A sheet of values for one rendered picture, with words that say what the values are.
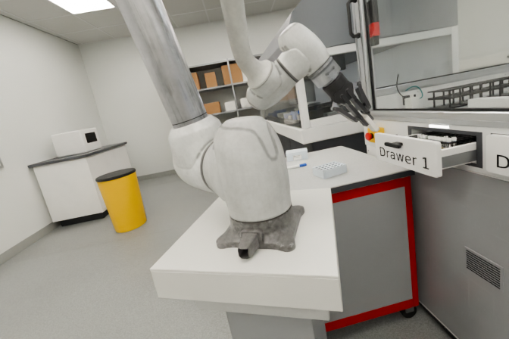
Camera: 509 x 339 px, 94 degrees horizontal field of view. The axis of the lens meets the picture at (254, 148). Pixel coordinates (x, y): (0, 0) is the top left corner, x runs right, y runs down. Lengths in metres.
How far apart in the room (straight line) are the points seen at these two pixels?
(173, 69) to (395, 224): 1.05
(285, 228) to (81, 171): 3.42
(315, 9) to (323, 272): 1.56
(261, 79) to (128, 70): 4.80
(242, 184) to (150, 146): 4.91
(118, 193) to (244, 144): 2.60
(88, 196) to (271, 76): 3.38
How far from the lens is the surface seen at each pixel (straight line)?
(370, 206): 1.13
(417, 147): 0.93
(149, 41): 0.66
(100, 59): 5.69
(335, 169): 1.11
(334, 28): 1.79
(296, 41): 0.77
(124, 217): 3.10
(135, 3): 0.68
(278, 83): 0.77
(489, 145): 0.95
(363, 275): 1.27
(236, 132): 0.49
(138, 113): 5.37
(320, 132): 1.70
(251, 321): 0.67
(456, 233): 1.17
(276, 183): 0.51
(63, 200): 4.04
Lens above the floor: 1.13
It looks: 10 degrees down
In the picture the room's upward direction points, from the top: 11 degrees counter-clockwise
